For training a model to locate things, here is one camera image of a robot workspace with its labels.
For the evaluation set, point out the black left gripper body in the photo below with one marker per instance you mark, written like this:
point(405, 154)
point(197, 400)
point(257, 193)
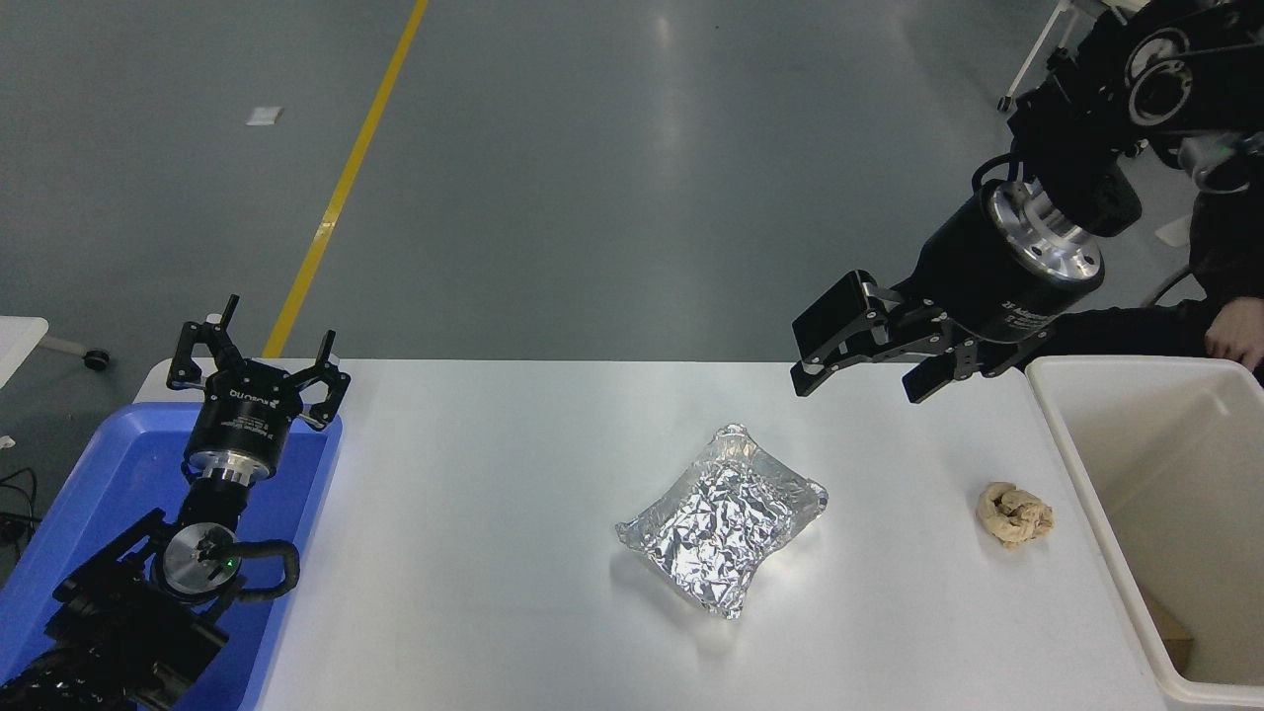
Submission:
point(247, 420)

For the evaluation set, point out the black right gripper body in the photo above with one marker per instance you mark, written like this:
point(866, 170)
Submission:
point(973, 272)

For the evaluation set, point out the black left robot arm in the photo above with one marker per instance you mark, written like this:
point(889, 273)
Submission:
point(118, 632)

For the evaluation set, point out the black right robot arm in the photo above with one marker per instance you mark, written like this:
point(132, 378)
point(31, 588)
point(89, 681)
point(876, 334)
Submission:
point(1076, 128)

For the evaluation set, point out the person's hand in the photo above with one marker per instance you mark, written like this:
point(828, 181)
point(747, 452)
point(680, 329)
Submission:
point(1242, 331)

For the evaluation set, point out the blue plastic tray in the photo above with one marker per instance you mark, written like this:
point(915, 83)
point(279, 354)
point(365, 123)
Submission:
point(118, 474)

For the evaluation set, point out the crumpled tan paper ball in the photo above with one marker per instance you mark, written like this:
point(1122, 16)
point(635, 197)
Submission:
point(1012, 515)

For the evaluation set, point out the large pale plastic bin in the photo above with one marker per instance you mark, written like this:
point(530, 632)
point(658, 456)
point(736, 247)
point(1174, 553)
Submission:
point(1086, 444)

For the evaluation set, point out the white side table with caster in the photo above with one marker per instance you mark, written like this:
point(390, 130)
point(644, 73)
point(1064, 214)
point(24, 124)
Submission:
point(15, 341)

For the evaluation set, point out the white and grey chair base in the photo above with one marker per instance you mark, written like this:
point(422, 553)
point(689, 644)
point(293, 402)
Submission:
point(1175, 232)

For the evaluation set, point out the white wheeled chair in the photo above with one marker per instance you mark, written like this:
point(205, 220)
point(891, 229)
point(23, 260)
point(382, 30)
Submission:
point(1037, 44)

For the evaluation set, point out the small white paper scrap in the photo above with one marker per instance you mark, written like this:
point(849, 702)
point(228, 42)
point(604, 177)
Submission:
point(265, 116)

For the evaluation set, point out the person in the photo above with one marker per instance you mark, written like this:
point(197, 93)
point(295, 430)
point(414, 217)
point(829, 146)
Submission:
point(1224, 247)

